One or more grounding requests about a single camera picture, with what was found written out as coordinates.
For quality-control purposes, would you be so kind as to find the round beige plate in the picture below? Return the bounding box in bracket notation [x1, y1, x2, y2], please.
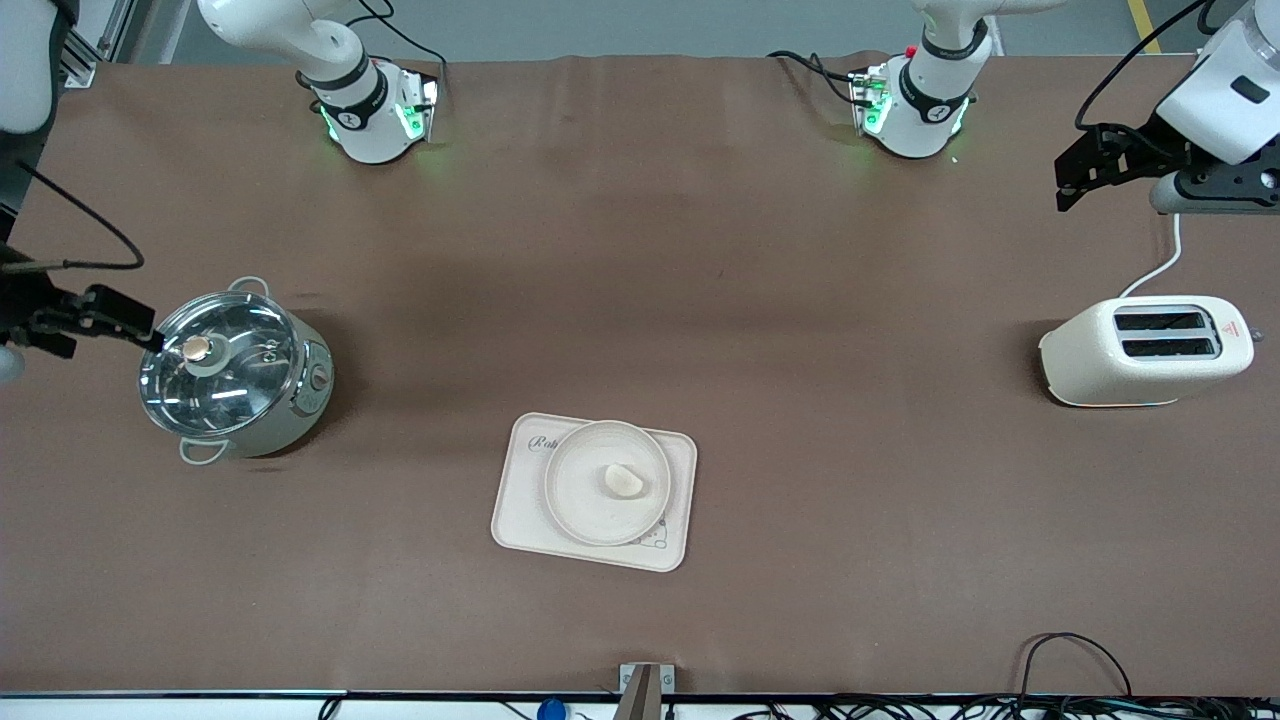
[543, 420, 672, 548]

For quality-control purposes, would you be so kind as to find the beige rabbit print tray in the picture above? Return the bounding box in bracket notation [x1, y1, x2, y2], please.
[490, 412, 698, 573]

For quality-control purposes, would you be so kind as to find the glass pot lid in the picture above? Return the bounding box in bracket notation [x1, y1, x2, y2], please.
[138, 290, 301, 437]

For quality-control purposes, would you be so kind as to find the cream two-slot toaster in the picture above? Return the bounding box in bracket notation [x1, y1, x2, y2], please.
[1038, 296, 1263, 408]

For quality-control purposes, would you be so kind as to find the steel electric cooking pot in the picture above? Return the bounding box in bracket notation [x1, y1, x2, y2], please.
[138, 277, 335, 466]

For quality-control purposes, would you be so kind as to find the brown table cloth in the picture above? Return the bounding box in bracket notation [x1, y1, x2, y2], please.
[0, 50, 1280, 696]

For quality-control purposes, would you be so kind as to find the black right arm wrist cable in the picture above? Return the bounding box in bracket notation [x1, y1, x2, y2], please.
[0, 160, 147, 274]

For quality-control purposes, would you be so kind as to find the white toaster power cable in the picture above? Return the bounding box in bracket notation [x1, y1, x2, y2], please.
[1120, 213, 1183, 299]

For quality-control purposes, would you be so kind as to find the aluminium frame profile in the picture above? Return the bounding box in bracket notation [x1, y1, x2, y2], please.
[60, 0, 136, 87]

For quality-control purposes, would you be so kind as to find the black left arm base cable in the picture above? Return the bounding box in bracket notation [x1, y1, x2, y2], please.
[768, 50, 863, 105]

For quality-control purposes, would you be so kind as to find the black arm base cable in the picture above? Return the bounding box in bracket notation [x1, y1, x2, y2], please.
[768, 50, 863, 105]
[335, 0, 448, 79]

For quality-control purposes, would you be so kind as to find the black right arm base cable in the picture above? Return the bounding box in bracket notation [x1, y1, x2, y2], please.
[335, 0, 448, 79]

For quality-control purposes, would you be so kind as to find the black looped cable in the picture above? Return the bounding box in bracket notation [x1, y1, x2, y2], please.
[1020, 632, 1133, 701]

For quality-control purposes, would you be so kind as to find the black cable bundle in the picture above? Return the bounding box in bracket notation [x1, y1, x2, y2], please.
[690, 694, 1280, 720]

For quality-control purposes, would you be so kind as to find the grey metal camera bracket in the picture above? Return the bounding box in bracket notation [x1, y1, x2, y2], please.
[619, 663, 676, 720]

